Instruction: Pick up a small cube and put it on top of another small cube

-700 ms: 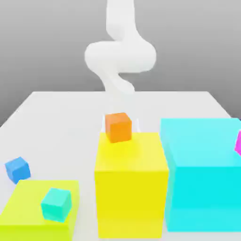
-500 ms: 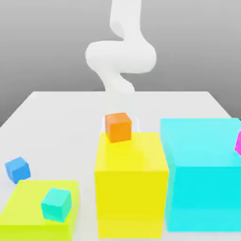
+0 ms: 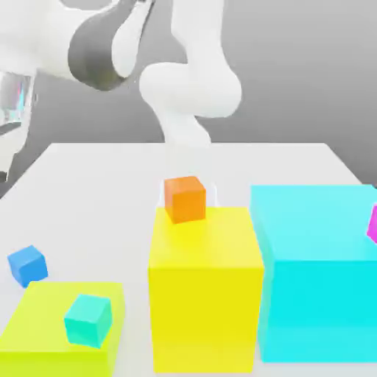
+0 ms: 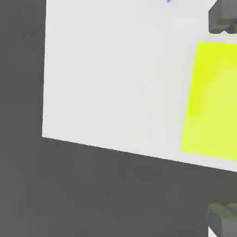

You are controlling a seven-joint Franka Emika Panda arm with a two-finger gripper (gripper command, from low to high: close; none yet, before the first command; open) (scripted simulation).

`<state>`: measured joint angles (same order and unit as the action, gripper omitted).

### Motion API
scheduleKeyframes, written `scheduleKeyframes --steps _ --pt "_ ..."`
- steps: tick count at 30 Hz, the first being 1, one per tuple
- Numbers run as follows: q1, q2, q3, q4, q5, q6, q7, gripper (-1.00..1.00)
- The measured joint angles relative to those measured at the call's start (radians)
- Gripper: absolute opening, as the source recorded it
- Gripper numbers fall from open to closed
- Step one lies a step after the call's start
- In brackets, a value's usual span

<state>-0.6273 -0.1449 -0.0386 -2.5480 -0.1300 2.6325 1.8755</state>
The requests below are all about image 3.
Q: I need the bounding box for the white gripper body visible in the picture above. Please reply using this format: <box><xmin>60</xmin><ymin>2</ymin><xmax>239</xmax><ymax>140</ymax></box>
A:
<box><xmin>0</xmin><ymin>119</ymin><xmax>32</xmax><ymax>175</ymax></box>

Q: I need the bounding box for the small blue cube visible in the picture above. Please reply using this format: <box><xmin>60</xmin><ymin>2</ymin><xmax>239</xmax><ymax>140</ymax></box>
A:
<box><xmin>7</xmin><ymin>244</ymin><xmax>49</xmax><ymax>289</ymax></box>

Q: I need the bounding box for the small orange cube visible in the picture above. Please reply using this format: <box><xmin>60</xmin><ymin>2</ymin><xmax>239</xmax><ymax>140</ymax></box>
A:
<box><xmin>163</xmin><ymin>175</ymin><xmax>207</xmax><ymax>225</ymax></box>

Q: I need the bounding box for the small teal cube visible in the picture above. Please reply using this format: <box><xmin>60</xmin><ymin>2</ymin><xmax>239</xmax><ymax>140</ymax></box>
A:
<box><xmin>63</xmin><ymin>293</ymin><xmax>113</xmax><ymax>350</ymax></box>

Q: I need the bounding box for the small magenta cube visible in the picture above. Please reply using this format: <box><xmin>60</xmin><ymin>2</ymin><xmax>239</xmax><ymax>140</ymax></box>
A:
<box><xmin>366</xmin><ymin>204</ymin><xmax>377</xmax><ymax>244</ymax></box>

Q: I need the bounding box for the large lime box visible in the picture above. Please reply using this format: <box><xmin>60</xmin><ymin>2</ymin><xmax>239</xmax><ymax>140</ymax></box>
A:
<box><xmin>0</xmin><ymin>281</ymin><xmax>127</xmax><ymax>377</ymax></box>

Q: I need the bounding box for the large yellow box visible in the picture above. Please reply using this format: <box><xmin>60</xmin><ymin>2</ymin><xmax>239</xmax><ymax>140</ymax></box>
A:
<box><xmin>147</xmin><ymin>205</ymin><xmax>265</xmax><ymax>374</ymax></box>

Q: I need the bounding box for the large cyan box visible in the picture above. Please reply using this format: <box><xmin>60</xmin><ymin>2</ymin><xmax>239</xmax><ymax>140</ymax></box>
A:
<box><xmin>250</xmin><ymin>183</ymin><xmax>377</xmax><ymax>364</ymax></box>

